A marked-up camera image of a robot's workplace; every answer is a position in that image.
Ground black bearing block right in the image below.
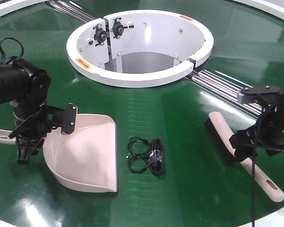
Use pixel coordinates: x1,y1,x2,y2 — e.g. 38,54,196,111
110,17,134,39

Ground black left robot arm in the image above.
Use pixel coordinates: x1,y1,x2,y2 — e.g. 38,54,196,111
0,57,65,165

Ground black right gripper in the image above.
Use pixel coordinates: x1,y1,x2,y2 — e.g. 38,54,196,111
229,94,284,162

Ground black bearing block left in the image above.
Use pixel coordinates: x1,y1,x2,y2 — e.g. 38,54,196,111
93,24,107,46

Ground steel conveyor rollers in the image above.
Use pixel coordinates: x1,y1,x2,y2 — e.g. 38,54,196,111
186,68,284,138
47,0,97,23

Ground thin black cable coil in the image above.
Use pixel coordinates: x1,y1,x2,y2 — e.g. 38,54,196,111
128,136,151,156
126,154,150,174

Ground white inner conveyor ring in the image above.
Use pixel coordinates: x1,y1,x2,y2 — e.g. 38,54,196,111
66,9,214,88

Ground thick black cable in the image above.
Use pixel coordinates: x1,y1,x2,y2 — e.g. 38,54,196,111
148,138,165,175

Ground green conveyor belt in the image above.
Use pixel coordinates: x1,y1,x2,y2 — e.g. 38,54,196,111
0,0,284,227

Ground pink brush with black bristles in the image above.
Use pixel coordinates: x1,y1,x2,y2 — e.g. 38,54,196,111
204,112,284,202

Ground steel conveyor rollers right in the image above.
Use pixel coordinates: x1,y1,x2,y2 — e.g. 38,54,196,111
186,68,284,138

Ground steel conveyor rollers left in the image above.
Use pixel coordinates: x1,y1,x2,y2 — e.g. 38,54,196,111
47,0,97,23

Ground white outer conveyor rim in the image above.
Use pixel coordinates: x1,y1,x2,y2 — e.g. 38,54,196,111
0,0,284,21

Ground pink plastic dustpan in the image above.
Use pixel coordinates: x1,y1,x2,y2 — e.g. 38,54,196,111
0,113,118,193

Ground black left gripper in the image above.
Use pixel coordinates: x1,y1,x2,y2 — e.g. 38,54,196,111
8,102,65,165

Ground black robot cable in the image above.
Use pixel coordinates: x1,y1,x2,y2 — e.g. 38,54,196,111
250,94,268,227

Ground black bearing block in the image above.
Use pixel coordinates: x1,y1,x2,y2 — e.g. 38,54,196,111
110,17,134,39
93,24,107,46

